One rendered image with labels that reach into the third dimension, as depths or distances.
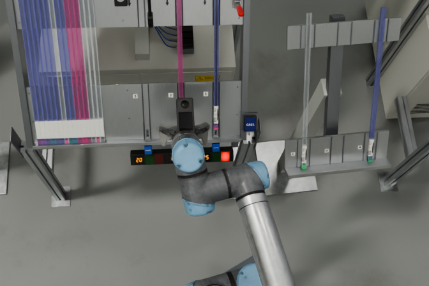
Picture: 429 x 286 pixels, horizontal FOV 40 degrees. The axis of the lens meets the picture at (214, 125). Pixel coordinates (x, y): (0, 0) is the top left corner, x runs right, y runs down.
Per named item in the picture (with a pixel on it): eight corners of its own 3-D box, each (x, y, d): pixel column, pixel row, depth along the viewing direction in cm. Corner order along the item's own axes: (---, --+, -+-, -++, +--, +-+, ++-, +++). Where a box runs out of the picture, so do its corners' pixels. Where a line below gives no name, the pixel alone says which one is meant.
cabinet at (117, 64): (223, 130, 269) (235, 67, 212) (67, 135, 263) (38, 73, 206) (214, 9, 293) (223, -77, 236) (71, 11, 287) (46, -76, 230)
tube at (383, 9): (370, 159, 191) (372, 161, 190) (366, 159, 191) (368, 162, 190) (385, 6, 169) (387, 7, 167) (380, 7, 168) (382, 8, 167)
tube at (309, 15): (305, 166, 189) (306, 168, 188) (301, 166, 189) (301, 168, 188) (311, 12, 166) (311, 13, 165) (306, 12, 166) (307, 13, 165)
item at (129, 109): (239, 132, 193) (240, 136, 191) (34, 140, 188) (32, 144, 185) (240, 78, 185) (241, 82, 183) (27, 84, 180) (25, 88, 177)
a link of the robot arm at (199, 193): (232, 209, 143) (223, 166, 141) (188, 221, 141) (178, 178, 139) (225, 200, 151) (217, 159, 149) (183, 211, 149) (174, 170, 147)
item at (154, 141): (238, 132, 196) (240, 142, 190) (36, 140, 191) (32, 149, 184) (238, 129, 196) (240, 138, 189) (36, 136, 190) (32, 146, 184)
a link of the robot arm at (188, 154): (176, 180, 138) (168, 145, 136) (175, 168, 149) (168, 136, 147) (209, 172, 138) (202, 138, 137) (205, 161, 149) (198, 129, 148)
